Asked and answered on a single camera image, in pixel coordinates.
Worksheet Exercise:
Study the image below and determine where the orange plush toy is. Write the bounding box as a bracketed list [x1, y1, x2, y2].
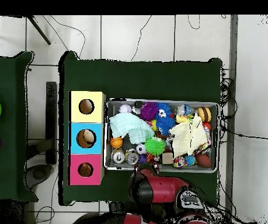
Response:
[79, 163, 93, 177]

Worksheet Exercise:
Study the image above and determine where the wooden box with three holes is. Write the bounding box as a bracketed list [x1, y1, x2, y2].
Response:
[68, 90, 107, 186]

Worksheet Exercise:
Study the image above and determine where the silver mesh bin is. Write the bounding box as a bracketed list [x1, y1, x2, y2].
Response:
[103, 97, 220, 174]

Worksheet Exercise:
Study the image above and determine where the silver drink can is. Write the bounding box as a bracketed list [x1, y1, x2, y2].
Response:
[124, 149, 140, 165]
[111, 148, 126, 165]

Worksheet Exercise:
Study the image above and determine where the green spiky ball with eyes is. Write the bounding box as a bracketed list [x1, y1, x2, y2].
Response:
[144, 136, 166, 156]

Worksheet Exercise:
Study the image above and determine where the small orange basketball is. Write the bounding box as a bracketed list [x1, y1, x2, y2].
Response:
[110, 136, 124, 149]

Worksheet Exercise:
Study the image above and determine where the mint green cloth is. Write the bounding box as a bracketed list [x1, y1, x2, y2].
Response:
[109, 112, 155, 145]

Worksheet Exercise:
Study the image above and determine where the cream yellow cloth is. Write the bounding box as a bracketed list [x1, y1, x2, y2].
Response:
[168, 113, 209, 159]

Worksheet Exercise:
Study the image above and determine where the purple spiky ball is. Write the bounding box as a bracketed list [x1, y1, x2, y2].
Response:
[140, 101, 159, 121]

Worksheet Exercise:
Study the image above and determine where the blue spiky ball with eyes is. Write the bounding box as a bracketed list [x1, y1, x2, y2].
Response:
[156, 102, 172, 118]

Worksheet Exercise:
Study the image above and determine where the white baseball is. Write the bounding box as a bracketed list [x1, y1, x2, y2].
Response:
[119, 103, 133, 114]

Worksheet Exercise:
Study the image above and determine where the dark green table cloth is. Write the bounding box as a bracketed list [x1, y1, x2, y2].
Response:
[58, 50, 223, 206]
[0, 51, 39, 202]

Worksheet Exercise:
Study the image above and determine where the grey stand base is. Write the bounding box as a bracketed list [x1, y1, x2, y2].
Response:
[26, 163, 55, 190]

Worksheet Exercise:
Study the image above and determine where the black upright panel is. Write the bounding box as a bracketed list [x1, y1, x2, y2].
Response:
[45, 81, 58, 165]

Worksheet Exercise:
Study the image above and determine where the black tripod leg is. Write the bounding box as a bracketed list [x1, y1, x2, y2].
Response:
[27, 15, 51, 46]

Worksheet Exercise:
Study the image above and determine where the black cable with connector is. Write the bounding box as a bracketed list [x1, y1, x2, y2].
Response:
[220, 125, 268, 141]

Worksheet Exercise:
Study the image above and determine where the black cable bundle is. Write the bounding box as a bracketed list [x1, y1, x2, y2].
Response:
[219, 68, 238, 143]

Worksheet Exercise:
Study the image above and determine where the grey floor rail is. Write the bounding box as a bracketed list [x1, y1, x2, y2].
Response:
[224, 15, 239, 211]

